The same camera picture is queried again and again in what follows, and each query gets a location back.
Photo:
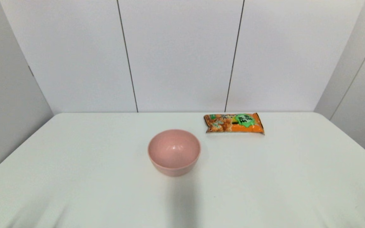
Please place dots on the orange cookie snack packet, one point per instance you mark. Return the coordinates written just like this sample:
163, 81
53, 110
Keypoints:
234, 123

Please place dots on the pink plastic bowl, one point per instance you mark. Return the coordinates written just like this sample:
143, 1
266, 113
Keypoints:
174, 152

